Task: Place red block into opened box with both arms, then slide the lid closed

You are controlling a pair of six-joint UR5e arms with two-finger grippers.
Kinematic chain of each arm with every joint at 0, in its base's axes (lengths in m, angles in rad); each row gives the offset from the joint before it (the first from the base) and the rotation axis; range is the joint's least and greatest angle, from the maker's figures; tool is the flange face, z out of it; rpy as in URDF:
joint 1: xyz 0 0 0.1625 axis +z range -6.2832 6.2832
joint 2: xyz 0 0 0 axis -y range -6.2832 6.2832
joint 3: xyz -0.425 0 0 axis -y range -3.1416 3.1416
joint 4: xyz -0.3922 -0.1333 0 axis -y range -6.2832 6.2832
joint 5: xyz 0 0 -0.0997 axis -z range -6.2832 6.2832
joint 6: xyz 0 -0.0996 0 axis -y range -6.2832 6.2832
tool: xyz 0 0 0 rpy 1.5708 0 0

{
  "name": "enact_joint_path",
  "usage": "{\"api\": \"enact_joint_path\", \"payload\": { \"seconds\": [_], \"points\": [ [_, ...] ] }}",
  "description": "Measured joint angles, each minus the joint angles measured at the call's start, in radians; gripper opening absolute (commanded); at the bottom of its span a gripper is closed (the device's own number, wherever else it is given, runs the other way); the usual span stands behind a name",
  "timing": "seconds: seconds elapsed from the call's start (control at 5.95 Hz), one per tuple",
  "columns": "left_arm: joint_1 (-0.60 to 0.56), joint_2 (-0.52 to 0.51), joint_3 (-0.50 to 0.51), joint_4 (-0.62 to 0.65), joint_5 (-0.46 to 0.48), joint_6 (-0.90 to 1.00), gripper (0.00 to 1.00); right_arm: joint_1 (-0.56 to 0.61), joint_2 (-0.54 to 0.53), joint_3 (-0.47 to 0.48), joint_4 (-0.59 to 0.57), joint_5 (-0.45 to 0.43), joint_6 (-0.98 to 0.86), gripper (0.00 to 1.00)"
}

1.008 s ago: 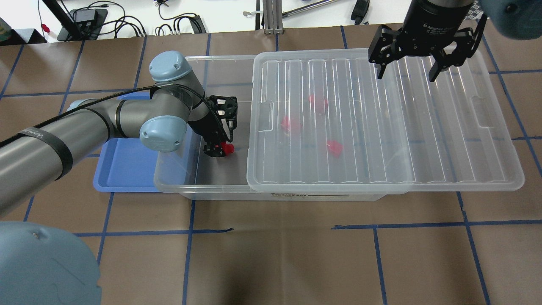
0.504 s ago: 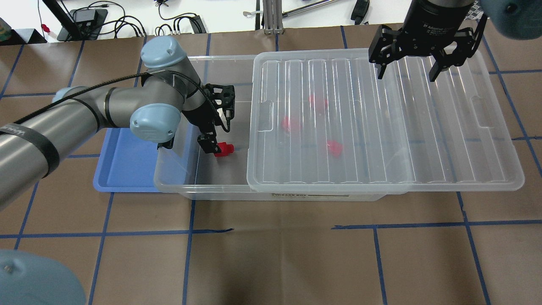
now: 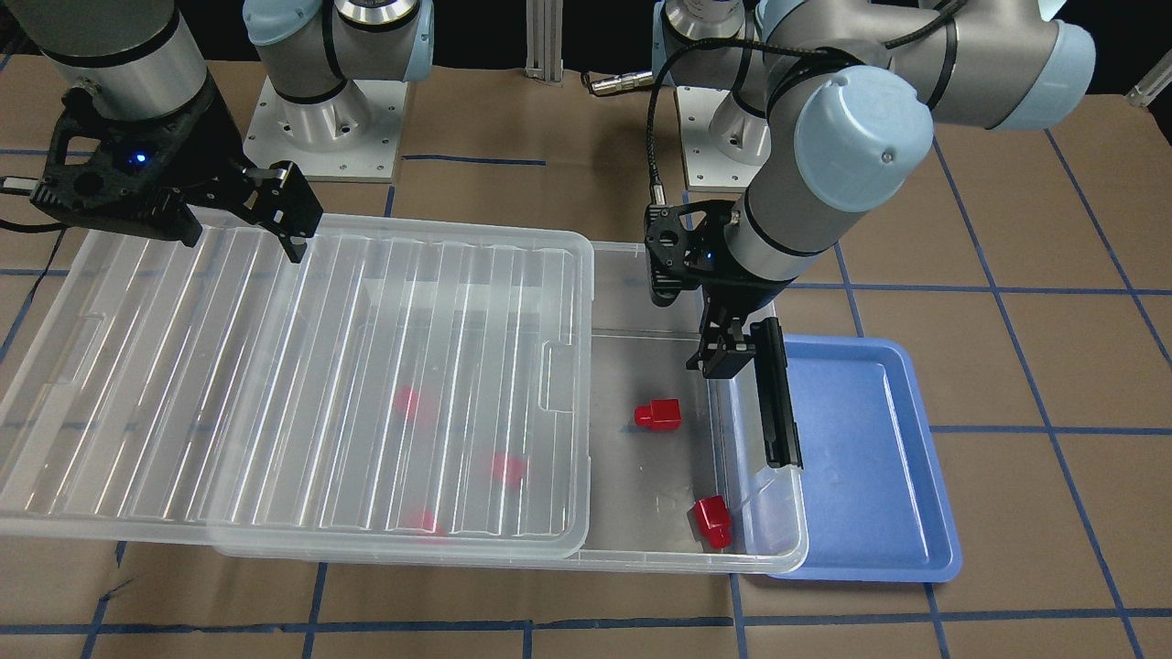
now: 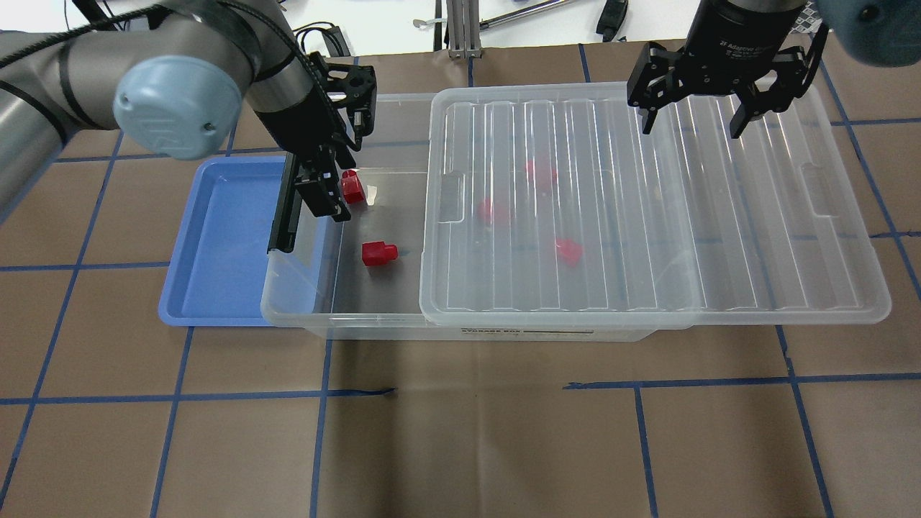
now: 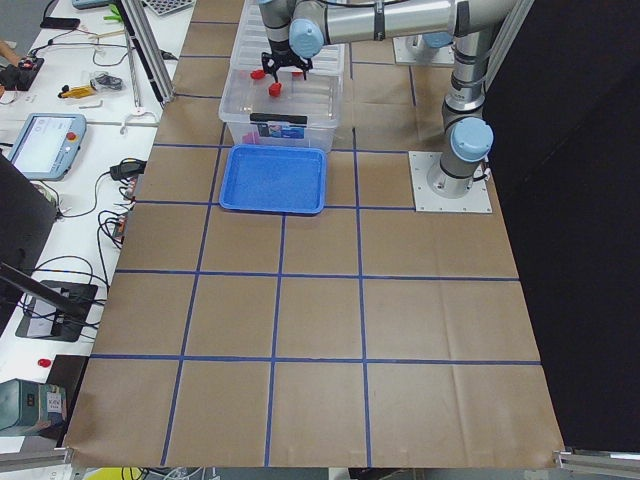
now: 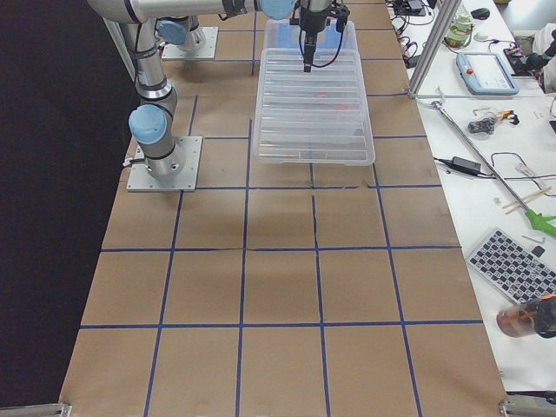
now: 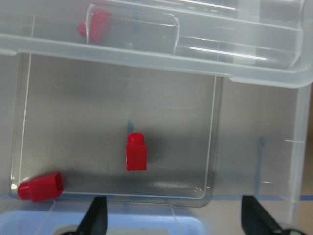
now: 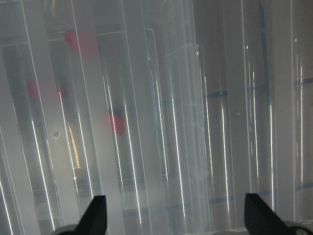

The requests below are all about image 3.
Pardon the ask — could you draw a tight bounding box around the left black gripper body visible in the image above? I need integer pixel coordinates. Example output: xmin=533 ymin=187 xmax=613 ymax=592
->
xmin=645 ymin=201 xmax=808 ymax=335

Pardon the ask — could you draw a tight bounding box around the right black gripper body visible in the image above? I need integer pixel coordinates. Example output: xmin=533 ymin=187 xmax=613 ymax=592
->
xmin=33 ymin=75 xmax=248 ymax=247

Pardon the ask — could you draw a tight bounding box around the red block from tray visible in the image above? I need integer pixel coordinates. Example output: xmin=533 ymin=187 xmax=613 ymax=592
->
xmin=633 ymin=399 xmax=682 ymax=432

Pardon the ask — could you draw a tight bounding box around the clear plastic box lid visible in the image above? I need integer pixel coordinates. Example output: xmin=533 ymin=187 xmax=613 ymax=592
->
xmin=1 ymin=212 xmax=594 ymax=566

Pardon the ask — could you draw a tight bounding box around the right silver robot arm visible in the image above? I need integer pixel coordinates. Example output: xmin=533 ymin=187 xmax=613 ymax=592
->
xmin=4 ymin=1 xmax=434 ymax=263

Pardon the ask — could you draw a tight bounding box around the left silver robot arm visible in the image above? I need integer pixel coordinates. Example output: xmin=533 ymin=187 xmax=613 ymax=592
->
xmin=645 ymin=1 xmax=1097 ymax=379

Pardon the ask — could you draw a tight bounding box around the clear plastic storage box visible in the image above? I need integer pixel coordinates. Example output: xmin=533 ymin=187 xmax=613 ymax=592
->
xmin=206 ymin=242 xmax=757 ymax=573

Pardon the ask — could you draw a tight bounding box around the red block near latch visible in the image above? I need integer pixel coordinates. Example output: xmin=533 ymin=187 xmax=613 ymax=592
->
xmin=691 ymin=492 xmax=733 ymax=550

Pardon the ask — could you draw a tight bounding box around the blue plastic tray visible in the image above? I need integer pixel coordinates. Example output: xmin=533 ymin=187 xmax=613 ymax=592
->
xmin=723 ymin=335 xmax=965 ymax=585

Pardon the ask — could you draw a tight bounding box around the red block centre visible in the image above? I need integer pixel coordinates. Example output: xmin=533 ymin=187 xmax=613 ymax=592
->
xmin=490 ymin=453 xmax=529 ymax=492

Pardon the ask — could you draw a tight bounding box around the red block upper middle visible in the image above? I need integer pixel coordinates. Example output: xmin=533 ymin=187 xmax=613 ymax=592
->
xmin=390 ymin=385 xmax=436 ymax=423

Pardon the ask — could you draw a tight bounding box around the red block lower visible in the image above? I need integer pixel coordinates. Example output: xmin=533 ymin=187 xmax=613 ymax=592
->
xmin=398 ymin=508 xmax=448 ymax=538

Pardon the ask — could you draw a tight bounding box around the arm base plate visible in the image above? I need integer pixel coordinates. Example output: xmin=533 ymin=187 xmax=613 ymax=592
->
xmin=677 ymin=86 xmax=771 ymax=193
xmin=244 ymin=79 xmax=410 ymax=184

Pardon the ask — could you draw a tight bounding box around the black box latch handle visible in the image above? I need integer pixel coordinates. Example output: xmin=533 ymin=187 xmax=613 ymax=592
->
xmin=750 ymin=317 xmax=804 ymax=469

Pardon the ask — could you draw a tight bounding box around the aluminium frame post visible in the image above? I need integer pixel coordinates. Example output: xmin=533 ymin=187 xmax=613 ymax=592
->
xmin=524 ymin=0 xmax=564 ymax=86

